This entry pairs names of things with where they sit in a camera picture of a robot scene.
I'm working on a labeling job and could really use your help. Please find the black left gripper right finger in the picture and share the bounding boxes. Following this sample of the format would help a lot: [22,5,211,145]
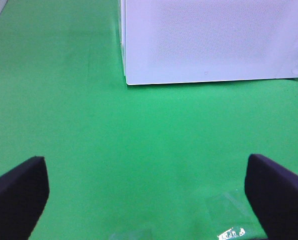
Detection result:
[245,154,298,240]

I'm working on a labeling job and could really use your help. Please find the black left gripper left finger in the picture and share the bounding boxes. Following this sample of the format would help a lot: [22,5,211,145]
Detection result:
[0,156,49,240]

